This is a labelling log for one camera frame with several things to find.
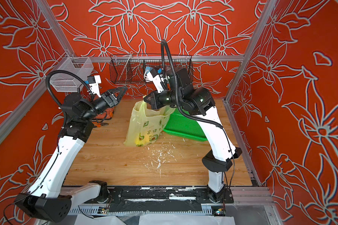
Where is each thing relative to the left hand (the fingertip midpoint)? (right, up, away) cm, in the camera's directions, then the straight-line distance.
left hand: (124, 89), depth 59 cm
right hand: (+8, -5, -5) cm, 10 cm away
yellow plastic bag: (+8, -16, +10) cm, 21 cm away
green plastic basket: (+27, -20, +44) cm, 55 cm away
